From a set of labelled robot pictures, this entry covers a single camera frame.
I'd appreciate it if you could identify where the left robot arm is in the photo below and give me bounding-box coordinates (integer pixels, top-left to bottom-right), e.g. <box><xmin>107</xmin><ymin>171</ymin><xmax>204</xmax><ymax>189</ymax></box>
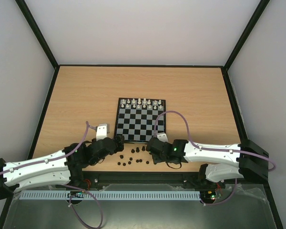
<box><xmin>0</xmin><ymin>135</ymin><xmax>124</xmax><ymax>200</ymax></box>

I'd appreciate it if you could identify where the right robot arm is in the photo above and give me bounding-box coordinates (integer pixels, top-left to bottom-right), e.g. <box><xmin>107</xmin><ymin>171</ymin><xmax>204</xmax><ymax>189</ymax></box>
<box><xmin>146</xmin><ymin>137</ymin><xmax>269</xmax><ymax>187</ymax></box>

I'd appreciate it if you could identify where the black and silver chessboard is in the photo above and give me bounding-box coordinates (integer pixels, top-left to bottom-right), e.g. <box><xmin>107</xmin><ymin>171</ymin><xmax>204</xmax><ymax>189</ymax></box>
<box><xmin>114</xmin><ymin>98</ymin><xmax>166</xmax><ymax>143</ymax></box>

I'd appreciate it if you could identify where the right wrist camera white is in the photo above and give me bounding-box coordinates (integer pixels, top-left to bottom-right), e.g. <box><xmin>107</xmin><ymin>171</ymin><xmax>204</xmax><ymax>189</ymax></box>
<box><xmin>156</xmin><ymin>133</ymin><xmax>168</xmax><ymax>142</ymax></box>

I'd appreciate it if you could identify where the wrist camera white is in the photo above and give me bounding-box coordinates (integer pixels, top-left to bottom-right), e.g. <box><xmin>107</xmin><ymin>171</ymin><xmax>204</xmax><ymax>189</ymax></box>
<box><xmin>96</xmin><ymin>124</ymin><xmax>109</xmax><ymax>141</ymax></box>
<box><xmin>156</xmin><ymin>133</ymin><xmax>168</xmax><ymax>142</ymax></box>

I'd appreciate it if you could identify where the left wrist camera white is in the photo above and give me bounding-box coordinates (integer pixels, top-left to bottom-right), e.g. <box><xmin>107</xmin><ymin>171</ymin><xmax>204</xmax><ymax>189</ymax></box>
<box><xmin>96</xmin><ymin>124</ymin><xmax>109</xmax><ymax>141</ymax></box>

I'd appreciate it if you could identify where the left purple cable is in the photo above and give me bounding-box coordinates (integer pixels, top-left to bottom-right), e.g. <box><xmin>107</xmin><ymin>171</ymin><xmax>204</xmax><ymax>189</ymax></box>
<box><xmin>0</xmin><ymin>121</ymin><xmax>104</xmax><ymax>229</ymax></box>

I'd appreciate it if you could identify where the purple cable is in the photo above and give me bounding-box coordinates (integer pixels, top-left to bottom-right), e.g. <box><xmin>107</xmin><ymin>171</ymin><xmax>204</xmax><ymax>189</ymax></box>
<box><xmin>154</xmin><ymin>110</ymin><xmax>277</xmax><ymax>206</ymax></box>
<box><xmin>0</xmin><ymin>121</ymin><xmax>104</xmax><ymax>229</ymax></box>

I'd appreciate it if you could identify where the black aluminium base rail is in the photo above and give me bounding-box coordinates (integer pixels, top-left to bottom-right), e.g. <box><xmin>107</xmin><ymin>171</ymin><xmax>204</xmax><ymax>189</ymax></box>
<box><xmin>14</xmin><ymin>170</ymin><xmax>265</xmax><ymax>190</ymax></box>

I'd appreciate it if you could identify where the light blue cable duct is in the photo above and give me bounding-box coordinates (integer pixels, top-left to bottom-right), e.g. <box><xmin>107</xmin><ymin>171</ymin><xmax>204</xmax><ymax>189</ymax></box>
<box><xmin>19</xmin><ymin>190</ymin><xmax>201</xmax><ymax>201</ymax></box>

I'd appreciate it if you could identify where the black cage frame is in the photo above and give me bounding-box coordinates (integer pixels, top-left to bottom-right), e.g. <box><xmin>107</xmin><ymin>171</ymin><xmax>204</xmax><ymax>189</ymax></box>
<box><xmin>0</xmin><ymin>0</ymin><xmax>284</xmax><ymax>229</ymax></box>

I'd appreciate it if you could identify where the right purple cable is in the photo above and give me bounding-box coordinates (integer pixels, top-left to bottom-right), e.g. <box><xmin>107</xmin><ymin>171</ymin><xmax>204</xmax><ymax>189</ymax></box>
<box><xmin>154</xmin><ymin>110</ymin><xmax>277</xmax><ymax>206</ymax></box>

